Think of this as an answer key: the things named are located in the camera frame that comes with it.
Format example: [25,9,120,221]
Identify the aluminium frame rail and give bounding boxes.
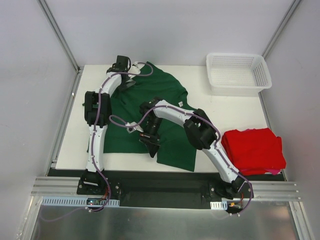
[31,176,303,202]

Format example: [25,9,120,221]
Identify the left white cable duct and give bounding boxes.
[41,196,120,208]

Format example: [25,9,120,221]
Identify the green t shirt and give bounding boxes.
[82,61,197,173]

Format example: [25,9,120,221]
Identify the right white cable duct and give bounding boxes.
[210,200,228,211]

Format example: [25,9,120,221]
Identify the red folded t shirt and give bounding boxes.
[221,128,287,176]

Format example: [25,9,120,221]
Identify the pink folded t shirt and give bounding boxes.
[265,169,281,175]

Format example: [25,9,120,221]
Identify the white cable duct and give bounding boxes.
[41,196,120,208]
[210,200,228,211]

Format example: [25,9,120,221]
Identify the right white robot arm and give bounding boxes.
[139,97,246,200]

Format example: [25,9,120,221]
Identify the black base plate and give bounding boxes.
[76,170,254,209]

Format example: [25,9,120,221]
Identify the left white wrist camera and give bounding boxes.
[128,62,145,75]

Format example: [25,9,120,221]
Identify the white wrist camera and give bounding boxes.
[128,62,145,75]
[125,122,144,134]

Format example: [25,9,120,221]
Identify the white plastic basket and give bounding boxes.
[206,53,272,97]

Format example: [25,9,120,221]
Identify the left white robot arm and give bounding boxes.
[78,55,131,195]

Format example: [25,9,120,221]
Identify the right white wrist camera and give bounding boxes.
[125,122,144,134]

